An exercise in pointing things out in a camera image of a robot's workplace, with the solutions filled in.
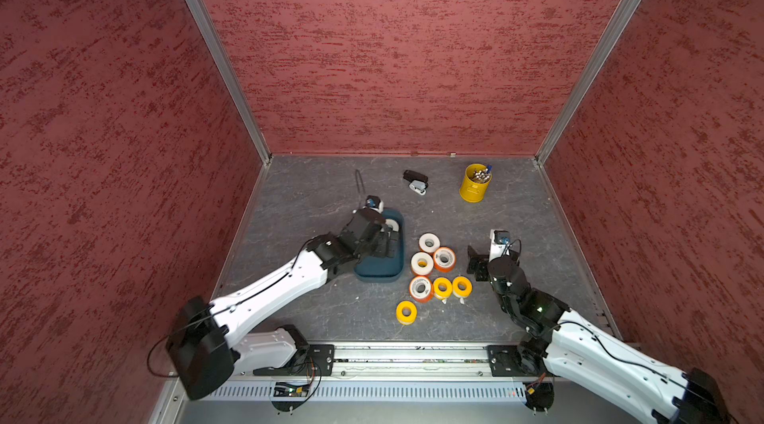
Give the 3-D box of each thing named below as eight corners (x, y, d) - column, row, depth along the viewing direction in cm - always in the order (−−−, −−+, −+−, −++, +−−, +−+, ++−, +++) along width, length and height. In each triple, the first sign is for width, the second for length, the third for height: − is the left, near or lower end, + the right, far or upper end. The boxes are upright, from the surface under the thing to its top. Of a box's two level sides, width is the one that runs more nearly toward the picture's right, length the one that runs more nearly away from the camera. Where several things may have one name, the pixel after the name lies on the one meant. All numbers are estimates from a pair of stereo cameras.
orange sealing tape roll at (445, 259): (434, 272, 90) (435, 268, 88) (432, 250, 95) (433, 246, 92) (456, 272, 90) (457, 268, 88) (452, 250, 95) (454, 246, 92)
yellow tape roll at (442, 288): (434, 299, 86) (434, 296, 84) (432, 279, 90) (433, 277, 88) (452, 299, 86) (453, 296, 84) (449, 279, 90) (450, 277, 88)
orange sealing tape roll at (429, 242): (418, 253, 96) (419, 249, 94) (417, 236, 100) (418, 232, 98) (440, 253, 96) (441, 249, 94) (438, 236, 100) (439, 232, 98)
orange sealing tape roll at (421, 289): (409, 303, 85) (410, 299, 82) (408, 280, 89) (409, 276, 86) (431, 303, 85) (433, 299, 82) (429, 280, 89) (431, 276, 86)
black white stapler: (416, 198, 110) (417, 191, 107) (402, 176, 117) (403, 170, 114) (431, 192, 112) (432, 185, 109) (417, 171, 119) (418, 165, 116)
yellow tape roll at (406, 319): (396, 324, 82) (396, 322, 80) (396, 303, 86) (396, 301, 84) (417, 324, 82) (418, 322, 80) (416, 303, 86) (416, 301, 84)
